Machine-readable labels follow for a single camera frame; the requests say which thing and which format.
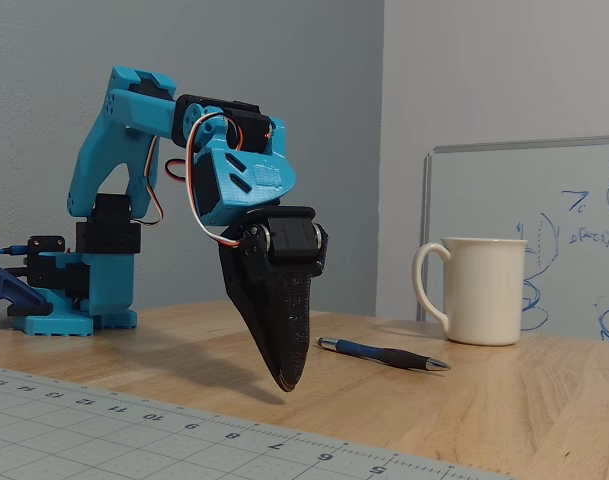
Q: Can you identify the blue gripper body black servo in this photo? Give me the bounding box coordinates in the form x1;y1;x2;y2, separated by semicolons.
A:
190;144;320;265

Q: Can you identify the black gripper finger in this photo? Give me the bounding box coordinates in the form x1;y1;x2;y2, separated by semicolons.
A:
217;210;281;389
241;222;331;394

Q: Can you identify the blue and black pen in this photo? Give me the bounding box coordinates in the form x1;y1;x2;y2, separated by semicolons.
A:
317;336;453;373

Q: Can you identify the white ceramic mug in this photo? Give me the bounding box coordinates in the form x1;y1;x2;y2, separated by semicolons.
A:
412;237;529;347

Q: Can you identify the grey gridded cutting mat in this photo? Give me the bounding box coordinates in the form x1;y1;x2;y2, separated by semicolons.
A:
0;364;508;480

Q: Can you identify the dark blue table clamp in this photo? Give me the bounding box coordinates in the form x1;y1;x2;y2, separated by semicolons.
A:
0;264;53;318

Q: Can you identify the whiteboard with blue drawings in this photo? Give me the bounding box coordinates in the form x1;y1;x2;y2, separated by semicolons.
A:
416;134;609;344

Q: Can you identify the white red black servo wire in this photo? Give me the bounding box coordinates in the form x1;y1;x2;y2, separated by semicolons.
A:
131;134;166;227
185;112;246;249

